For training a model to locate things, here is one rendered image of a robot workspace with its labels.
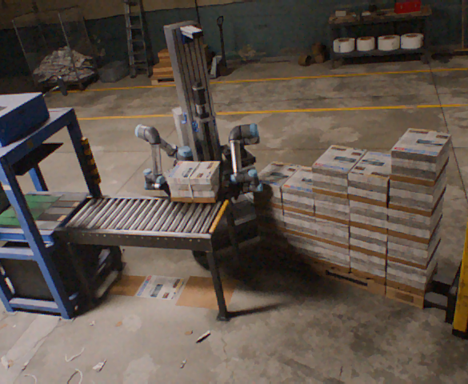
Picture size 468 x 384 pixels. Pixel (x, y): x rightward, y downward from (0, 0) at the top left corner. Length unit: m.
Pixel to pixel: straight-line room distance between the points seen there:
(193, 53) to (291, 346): 2.47
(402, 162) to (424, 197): 0.27
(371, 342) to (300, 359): 0.52
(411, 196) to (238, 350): 1.65
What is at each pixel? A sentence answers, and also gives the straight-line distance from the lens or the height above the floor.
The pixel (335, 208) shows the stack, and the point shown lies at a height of 0.73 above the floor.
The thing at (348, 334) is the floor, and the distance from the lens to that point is 3.61.
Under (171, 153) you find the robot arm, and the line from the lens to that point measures 4.14.
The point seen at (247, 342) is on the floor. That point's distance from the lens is 3.61.
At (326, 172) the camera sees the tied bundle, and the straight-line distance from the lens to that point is 3.44.
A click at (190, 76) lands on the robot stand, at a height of 1.62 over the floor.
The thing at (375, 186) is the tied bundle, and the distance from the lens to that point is 3.33.
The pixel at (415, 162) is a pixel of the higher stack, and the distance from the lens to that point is 3.15.
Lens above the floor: 2.68
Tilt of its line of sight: 30 degrees down
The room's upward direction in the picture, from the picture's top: 9 degrees counter-clockwise
